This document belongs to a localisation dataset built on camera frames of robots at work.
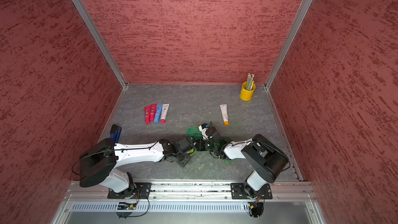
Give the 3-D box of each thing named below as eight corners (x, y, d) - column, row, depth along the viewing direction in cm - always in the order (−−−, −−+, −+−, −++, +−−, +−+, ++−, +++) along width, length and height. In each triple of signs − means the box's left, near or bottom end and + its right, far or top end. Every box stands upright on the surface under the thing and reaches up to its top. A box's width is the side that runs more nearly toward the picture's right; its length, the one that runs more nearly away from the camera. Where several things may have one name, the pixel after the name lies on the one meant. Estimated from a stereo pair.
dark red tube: (144, 124, 100) (143, 122, 98) (145, 108, 109) (144, 106, 107) (150, 123, 101) (149, 121, 99) (150, 107, 109) (149, 105, 108)
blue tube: (154, 122, 101) (153, 120, 99) (158, 106, 110) (157, 104, 108) (159, 122, 101) (158, 120, 99) (162, 106, 110) (162, 104, 108)
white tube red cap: (160, 123, 101) (159, 121, 99) (163, 105, 110) (163, 103, 109) (165, 123, 101) (165, 121, 99) (169, 105, 110) (168, 103, 109)
